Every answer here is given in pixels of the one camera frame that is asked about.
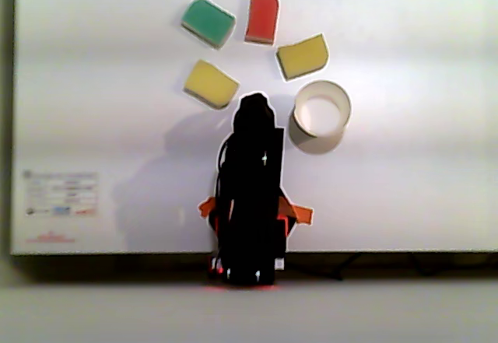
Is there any yellow sponge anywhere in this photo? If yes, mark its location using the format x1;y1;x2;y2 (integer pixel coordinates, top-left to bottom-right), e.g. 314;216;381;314
182;58;241;111
275;33;330;82

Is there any printed sticker label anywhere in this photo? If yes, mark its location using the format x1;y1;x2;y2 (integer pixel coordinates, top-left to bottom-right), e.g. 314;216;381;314
22;170;98;218

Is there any green sponge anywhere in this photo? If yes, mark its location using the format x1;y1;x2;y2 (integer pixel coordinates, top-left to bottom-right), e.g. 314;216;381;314
181;0;237;51

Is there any white paper cup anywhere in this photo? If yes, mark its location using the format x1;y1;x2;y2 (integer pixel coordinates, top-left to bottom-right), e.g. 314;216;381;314
287;79;353;156

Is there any orange table clamp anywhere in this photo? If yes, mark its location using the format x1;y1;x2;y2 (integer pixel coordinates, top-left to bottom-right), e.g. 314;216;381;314
276;197;314;239
197;196;219;219

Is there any red sponge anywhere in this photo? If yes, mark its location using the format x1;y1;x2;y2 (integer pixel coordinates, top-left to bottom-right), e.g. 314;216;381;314
244;0;282;47

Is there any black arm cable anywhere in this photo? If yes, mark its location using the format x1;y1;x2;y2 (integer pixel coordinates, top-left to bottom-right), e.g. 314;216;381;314
216;136;231;208

